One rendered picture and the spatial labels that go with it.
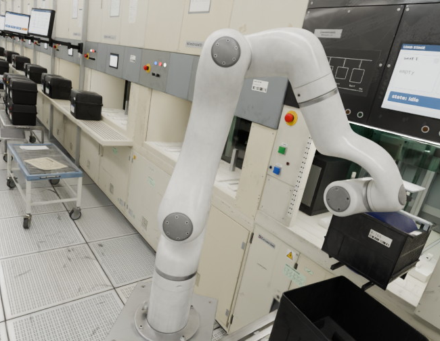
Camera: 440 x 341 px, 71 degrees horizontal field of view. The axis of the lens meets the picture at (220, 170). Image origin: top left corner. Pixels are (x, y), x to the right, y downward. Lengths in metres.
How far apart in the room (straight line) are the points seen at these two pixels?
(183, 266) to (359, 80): 0.90
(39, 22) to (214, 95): 3.33
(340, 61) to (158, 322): 1.10
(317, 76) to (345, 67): 0.62
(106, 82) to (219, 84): 3.40
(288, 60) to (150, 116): 1.97
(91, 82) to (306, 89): 3.41
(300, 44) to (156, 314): 0.76
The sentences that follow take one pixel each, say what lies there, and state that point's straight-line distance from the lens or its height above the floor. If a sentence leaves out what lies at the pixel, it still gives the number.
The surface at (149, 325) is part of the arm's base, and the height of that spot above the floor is 0.77.
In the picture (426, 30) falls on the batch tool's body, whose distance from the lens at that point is 1.24.
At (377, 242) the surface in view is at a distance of 0.98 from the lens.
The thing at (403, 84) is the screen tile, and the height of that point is 1.55.
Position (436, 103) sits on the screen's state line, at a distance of 1.18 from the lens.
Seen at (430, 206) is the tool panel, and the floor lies 1.00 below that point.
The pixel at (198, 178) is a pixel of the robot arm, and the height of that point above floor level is 1.24.
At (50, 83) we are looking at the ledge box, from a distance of 4.51.
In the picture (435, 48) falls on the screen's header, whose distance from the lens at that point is 1.21.
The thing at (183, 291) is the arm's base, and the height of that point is 0.91.
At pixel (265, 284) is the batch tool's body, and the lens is 1.65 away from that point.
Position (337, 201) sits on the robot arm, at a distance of 0.76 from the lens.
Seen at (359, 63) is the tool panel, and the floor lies 1.61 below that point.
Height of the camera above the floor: 1.47
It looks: 17 degrees down
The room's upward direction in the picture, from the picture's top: 11 degrees clockwise
